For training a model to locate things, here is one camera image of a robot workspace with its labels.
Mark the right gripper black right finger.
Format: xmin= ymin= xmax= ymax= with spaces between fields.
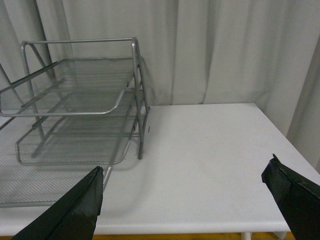
xmin=261 ymin=154 xmax=320 ymax=240

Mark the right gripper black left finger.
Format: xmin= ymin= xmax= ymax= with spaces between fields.
xmin=12 ymin=166 xmax=103 ymax=240

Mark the white curtain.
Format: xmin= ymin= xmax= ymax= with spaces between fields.
xmin=0 ymin=0 xmax=320 ymax=170

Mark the grey wire mesh rack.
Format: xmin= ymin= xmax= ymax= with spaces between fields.
xmin=0 ymin=37 xmax=150 ymax=208

